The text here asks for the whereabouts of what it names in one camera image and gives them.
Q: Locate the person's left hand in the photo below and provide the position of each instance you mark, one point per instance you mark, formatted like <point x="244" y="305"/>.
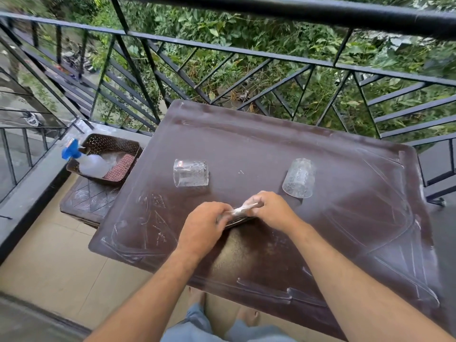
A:
<point x="199" y="231"/>

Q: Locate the person's right hand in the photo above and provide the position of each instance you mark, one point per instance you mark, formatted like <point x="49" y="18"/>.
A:
<point x="276" y="211"/>

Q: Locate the person's left fingers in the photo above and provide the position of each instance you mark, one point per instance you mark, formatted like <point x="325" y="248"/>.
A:
<point x="223" y="212"/>

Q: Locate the person's right fingers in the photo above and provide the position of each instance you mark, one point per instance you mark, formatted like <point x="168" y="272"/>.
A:
<point x="255" y="204"/>

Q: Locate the person's right forearm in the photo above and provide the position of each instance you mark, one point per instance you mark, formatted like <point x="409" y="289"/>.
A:
<point x="359" y="295"/>

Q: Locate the person's left forearm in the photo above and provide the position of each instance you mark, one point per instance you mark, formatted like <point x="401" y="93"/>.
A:
<point x="142" y="299"/>

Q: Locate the clear patterned glass tumbler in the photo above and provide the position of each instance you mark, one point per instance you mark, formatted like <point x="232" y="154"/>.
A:
<point x="299" y="178"/>

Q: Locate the red label glass tumbler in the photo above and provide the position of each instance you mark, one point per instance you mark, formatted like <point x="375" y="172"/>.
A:
<point x="190" y="173"/>

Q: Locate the brown plastic table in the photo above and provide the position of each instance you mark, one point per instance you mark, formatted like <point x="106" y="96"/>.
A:
<point x="270" y="153"/>

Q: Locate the person's left knee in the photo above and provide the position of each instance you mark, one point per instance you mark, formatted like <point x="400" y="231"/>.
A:
<point x="197" y="298"/>

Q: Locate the person's knee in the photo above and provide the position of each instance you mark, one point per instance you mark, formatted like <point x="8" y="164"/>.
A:
<point x="248" y="315"/>
<point x="197" y="298"/>

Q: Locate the person's right knee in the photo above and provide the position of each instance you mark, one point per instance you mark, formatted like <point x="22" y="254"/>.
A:
<point x="248" y="315"/>

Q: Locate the red checked cloth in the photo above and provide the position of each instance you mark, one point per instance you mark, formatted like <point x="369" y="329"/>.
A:
<point x="123" y="167"/>

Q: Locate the blue denim shorts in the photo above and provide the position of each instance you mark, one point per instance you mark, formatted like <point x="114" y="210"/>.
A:
<point x="199" y="329"/>

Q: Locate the brown woven plastic basket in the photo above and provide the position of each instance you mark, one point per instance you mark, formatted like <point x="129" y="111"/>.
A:
<point x="107" y="144"/>

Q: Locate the brown plastic stool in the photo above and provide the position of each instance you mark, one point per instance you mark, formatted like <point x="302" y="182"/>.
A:
<point x="87" y="202"/>

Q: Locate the blue nozzle spray bottle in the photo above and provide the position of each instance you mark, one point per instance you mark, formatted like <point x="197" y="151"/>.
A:
<point x="92" y="165"/>

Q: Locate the black metal balcony railing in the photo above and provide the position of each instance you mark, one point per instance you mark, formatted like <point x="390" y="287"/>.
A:
<point x="285" y="61"/>

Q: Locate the green bushes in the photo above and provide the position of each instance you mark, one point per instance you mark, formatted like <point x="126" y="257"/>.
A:
<point x="256" y="31"/>

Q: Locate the parked motorcycle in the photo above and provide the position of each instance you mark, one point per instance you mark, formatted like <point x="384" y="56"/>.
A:
<point x="76" y="59"/>

